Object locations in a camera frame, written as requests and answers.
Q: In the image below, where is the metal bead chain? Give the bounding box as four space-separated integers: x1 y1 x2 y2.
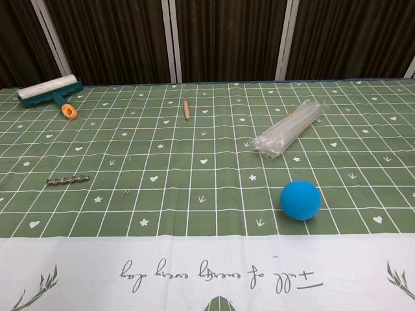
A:
45 175 90 186

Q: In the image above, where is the green grid tablecloth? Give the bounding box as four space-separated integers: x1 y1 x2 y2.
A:
0 77 415 311

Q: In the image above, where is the clear straw bundle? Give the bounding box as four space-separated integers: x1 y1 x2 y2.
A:
252 100 327 160

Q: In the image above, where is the blue foam ball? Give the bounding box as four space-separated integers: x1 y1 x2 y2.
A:
279 179 322 222

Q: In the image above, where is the teal lint roller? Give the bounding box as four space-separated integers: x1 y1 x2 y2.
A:
16 73 82 120

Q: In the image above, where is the white partition frame post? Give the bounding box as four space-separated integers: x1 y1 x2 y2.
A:
403 54 415 78
274 0 295 81
30 0 71 77
161 0 183 84

